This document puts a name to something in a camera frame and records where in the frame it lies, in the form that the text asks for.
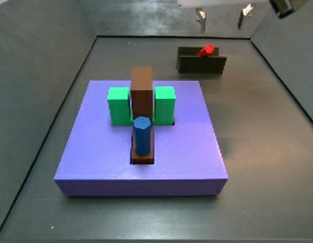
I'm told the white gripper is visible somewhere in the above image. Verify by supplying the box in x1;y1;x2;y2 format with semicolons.
177;0;268;33

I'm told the red peg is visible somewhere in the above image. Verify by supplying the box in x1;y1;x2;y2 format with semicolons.
197;44;214;57

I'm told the purple base board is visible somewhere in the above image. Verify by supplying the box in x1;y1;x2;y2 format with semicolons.
54;81;228;196

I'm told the black angled holder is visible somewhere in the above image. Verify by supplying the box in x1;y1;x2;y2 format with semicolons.
176;47;226;75

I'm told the right green block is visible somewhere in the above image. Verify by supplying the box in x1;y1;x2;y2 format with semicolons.
154;86;176;125

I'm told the green block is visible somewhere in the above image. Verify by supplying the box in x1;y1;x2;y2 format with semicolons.
107;87;131;125
154;86;176;125

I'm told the brown T-shaped block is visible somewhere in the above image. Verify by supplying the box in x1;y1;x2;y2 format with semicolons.
130;67;154;165

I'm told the left green block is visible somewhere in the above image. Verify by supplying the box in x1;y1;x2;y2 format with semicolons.
107;87;131;125

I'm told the blue hexagonal peg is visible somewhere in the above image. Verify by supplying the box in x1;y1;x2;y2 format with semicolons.
131;116;152;156

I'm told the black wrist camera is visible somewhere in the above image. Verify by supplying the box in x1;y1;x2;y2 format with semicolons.
268;0;309;19

